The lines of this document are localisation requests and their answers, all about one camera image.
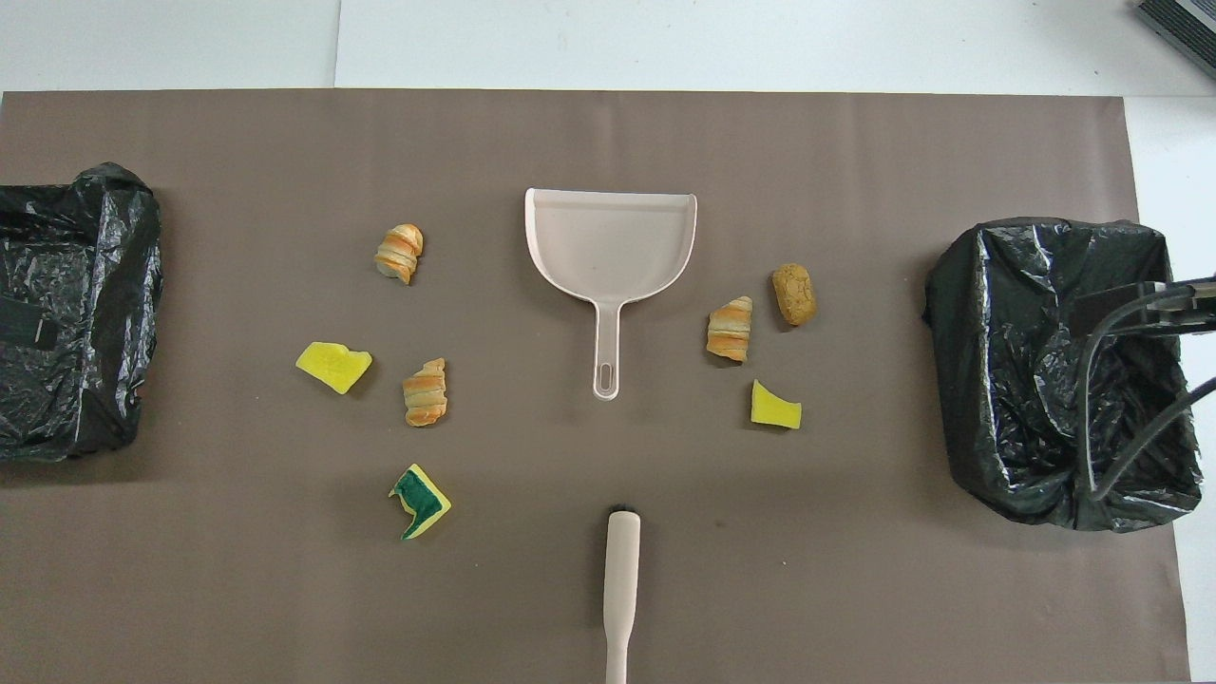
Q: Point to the brown toy nugget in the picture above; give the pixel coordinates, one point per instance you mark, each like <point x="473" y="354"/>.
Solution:
<point x="794" y="294"/>

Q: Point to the grey ribbed device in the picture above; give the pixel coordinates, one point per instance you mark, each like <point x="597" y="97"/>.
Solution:
<point x="1187" y="24"/>

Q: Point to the striped toy croissant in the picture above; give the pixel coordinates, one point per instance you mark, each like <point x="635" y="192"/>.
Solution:
<point x="730" y="331"/>
<point x="399" y="255"/>
<point x="425" y="394"/>

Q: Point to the black plastic lined bin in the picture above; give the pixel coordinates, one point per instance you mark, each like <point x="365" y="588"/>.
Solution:
<point x="85" y="380"/>
<point x="997" y="380"/>

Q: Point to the beige brush with black bristles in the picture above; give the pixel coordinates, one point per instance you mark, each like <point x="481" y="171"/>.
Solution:
<point x="622" y="570"/>

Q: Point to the brown paper table mat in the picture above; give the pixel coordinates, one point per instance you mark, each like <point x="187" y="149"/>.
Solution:
<point x="570" y="142"/>

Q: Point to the beige plastic dustpan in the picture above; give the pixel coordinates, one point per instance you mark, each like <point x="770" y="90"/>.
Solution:
<point x="608" y="237"/>

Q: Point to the green and yellow sponge piece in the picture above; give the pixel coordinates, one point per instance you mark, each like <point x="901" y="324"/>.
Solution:
<point x="423" y="503"/>

